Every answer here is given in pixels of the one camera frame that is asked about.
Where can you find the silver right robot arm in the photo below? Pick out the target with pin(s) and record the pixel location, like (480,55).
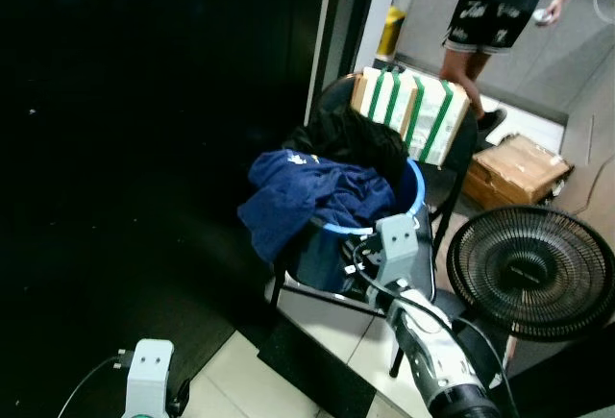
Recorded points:
(432,341)

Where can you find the blue laundry basket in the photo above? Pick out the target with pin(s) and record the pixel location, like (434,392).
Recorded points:
(322,259)

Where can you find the blue garment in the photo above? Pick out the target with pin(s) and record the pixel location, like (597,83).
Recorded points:
(307,197)

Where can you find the black metal chair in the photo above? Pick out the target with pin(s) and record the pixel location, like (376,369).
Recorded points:
(447,187)

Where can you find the black garment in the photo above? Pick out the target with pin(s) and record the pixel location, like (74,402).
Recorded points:
(351,139)

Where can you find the black floor fan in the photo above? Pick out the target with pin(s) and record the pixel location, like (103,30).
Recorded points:
(528,274)

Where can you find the white green striped box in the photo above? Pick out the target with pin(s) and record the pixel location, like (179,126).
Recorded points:
(428,115)

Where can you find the brown cardboard box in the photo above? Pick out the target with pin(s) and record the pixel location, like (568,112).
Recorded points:
(514,170)

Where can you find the person in black shorts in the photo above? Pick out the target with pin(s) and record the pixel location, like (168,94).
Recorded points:
(485,19)

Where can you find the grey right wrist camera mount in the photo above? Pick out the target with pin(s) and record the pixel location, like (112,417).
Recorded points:
(397,245)

